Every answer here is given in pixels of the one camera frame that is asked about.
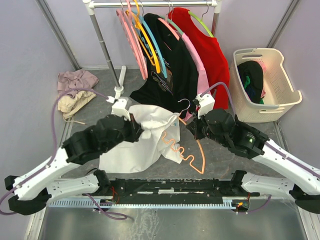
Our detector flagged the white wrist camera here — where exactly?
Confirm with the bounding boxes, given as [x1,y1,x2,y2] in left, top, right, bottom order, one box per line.
[106,96,132,120]
[194,93,215,119]

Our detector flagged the blue hanger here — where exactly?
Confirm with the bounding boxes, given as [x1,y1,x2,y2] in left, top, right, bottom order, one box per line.
[132,10,168,79]

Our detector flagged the white clothes rack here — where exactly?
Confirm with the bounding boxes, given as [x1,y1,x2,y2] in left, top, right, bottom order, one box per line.
[83,0,222,99]

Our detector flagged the cream laundry basket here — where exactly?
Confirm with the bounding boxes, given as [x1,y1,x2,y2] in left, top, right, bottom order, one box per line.
[229,48,303,123]

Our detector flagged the pink wavy hanger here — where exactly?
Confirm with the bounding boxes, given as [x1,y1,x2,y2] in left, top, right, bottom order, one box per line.
[116,4,148,80]

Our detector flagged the green hanger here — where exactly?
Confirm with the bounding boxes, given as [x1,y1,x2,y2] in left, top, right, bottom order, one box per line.
[188,2,214,38]

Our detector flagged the black t shirt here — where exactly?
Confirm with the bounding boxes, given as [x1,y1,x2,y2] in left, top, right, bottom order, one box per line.
[130,13,199,119]

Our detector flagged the salmon hanger holding shirt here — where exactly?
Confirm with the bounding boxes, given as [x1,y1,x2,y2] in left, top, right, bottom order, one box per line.
[158,16,180,40]

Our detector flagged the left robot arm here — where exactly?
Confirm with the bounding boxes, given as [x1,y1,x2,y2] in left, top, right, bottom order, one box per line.
[1,115,144,216]

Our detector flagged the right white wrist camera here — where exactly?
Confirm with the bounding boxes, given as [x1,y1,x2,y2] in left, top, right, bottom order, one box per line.
[194,93,215,119]

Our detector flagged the yellow hanger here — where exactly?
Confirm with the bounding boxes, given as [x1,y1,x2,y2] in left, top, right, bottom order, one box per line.
[126,0,161,74]

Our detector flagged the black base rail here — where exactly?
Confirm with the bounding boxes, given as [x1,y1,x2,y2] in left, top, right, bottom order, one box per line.
[92,171,258,212]

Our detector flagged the pink t shirt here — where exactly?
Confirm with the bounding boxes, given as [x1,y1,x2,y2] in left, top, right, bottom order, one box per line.
[180,32,212,121]

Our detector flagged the red t shirt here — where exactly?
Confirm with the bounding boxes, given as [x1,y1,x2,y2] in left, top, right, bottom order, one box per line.
[167,6,231,111]

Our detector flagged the mauve crumpled cloth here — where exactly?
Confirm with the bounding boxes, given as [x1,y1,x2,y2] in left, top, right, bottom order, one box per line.
[57,69,99,98]

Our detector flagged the beige crumpled cloth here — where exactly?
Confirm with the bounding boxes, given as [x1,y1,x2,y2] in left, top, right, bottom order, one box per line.
[57,90,97,125]

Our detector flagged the dark clothes in basket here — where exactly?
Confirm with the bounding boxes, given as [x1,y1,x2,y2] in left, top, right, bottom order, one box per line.
[237,60,264,105]

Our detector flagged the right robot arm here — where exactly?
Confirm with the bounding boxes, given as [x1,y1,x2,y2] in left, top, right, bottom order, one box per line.
[186,108,320,214]

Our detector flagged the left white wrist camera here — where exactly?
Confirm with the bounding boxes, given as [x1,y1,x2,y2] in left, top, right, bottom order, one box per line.
[106,96,132,120]

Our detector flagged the white t shirt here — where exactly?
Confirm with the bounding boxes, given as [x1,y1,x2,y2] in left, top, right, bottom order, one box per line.
[98,104,183,174]

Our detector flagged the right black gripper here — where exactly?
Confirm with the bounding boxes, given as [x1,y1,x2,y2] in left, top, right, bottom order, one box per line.
[186,108,229,148]

